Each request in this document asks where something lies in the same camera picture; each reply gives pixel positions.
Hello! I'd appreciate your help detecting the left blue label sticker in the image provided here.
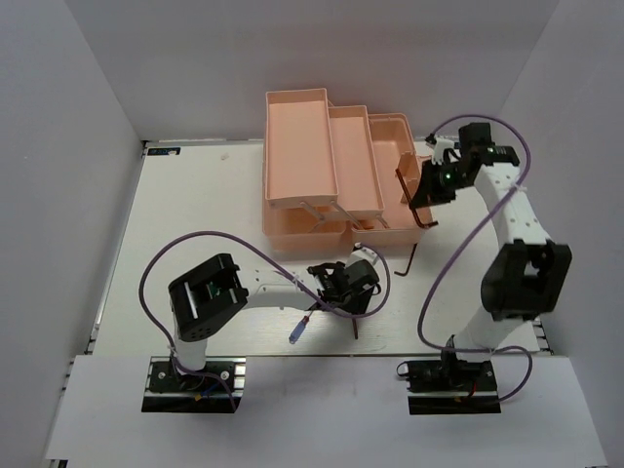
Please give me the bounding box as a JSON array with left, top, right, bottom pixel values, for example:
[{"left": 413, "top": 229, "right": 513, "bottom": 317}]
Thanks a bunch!
[{"left": 146, "top": 147, "right": 181, "bottom": 156}]

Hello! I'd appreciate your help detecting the pink plastic tool box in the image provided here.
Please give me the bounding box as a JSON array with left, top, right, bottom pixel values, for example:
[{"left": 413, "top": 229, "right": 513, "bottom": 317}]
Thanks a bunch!
[{"left": 262, "top": 88, "right": 426, "bottom": 253}]

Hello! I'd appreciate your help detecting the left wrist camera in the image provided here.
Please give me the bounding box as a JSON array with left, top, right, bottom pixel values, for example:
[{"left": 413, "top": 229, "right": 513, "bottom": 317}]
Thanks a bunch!
[{"left": 347, "top": 243, "right": 378, "bottom": 266}]

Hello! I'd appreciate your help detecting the blue red screwdriver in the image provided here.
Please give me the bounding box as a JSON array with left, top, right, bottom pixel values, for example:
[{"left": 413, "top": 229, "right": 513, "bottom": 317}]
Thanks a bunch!
[{"left": 289, "top": 314, "right": 310, "bottom": 345}]

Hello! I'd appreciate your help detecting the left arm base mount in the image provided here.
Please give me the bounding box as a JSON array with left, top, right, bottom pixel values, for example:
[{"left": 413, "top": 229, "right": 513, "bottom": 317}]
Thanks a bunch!
[{"left": 141, "top": 357, "right": 246, "bottom": 414}]

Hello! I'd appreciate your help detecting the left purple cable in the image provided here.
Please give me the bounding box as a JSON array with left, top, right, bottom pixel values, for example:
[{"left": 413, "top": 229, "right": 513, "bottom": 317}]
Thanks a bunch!
[{"left": 138, "top": 232, "right": 391, "bottom": 413}]

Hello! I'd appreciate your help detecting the small brown hex key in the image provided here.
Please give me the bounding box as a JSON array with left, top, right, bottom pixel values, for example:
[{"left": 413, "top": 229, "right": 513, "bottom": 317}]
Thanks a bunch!
[{"left": 394, "top": 243, "right": 418, "bottom": 277}]

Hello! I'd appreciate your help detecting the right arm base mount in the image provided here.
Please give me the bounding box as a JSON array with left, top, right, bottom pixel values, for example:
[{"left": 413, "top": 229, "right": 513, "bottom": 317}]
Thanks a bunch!
[{"left": 396, "top": 359, "right": 501, "bottom": 415}]

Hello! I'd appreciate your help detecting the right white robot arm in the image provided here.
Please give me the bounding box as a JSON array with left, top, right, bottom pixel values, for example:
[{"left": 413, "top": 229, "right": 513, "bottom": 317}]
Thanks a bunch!
[{"left": 404, "top": 118, "right": 572, "bottom": 389}]

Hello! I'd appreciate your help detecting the large brown hex key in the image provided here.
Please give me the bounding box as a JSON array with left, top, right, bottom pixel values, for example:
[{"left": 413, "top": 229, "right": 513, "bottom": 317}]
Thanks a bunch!
[{"left": 395, "top": 169, "right": 439, "bottom": 230}]

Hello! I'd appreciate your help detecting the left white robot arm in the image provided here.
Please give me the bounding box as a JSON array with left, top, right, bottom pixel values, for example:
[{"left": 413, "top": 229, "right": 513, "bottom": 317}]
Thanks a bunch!
[{"left": 169, "top": 246, "right": 381, "bottom": 389}]

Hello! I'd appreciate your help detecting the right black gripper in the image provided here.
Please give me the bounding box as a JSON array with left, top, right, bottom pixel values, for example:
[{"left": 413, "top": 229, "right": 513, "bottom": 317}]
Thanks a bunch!
[{"left": 410, "top": 158, "right": 471, "bottom": 209}]

